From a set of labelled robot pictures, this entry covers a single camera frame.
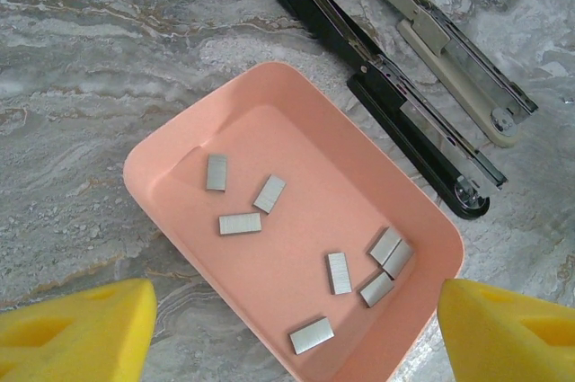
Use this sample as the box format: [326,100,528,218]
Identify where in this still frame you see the silver staple strip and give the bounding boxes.
[381,239,415,280]
[358,271,396,309]
[288,316,336,355]
[326,252,353,297]
[252,173,288,215]
[205,154,228,193]
[218,212,263,237]
[367,226,403,266]

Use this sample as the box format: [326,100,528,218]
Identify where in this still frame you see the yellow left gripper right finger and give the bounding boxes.
[436,278,575,382]

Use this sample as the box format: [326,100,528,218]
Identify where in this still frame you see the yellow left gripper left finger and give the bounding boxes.
[0,278,158,382]

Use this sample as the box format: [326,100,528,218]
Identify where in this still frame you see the pink plastic tray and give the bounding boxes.
[122,61,465,382]

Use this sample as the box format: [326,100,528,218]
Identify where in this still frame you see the black stapler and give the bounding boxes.
[256,0,509,221]

